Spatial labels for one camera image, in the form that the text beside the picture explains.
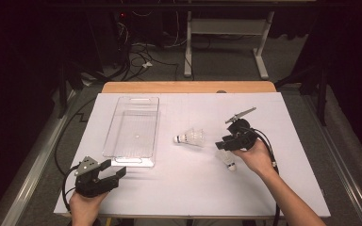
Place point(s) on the white metal desk frame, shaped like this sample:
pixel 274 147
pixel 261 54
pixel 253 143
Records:
pixel 229 26

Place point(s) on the dark equipment with red light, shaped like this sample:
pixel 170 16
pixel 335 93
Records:
pixel 121 28

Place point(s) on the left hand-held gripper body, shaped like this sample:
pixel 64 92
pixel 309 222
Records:
pixel 91 185

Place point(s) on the person's left hand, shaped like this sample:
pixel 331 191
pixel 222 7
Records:
pixel 85 207

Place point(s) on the clear plastic storage bin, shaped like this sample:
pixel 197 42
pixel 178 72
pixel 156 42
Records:
pixel 132 125

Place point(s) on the person's right hand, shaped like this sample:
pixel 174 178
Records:
pixel 259 157

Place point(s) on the white plug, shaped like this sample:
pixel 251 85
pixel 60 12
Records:
pixel 147 65

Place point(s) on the white table cover board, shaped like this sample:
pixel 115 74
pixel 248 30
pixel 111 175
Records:
pixel 185 188

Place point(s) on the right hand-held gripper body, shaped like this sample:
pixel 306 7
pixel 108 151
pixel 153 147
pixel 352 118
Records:
pixel 242 141

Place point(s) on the grey metal floor rail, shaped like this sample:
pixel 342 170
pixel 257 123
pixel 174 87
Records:
pixel 31 175
pixel 342 169

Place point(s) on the black metal stand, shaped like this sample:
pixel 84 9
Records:
pixel 63 91
pixel 322 94

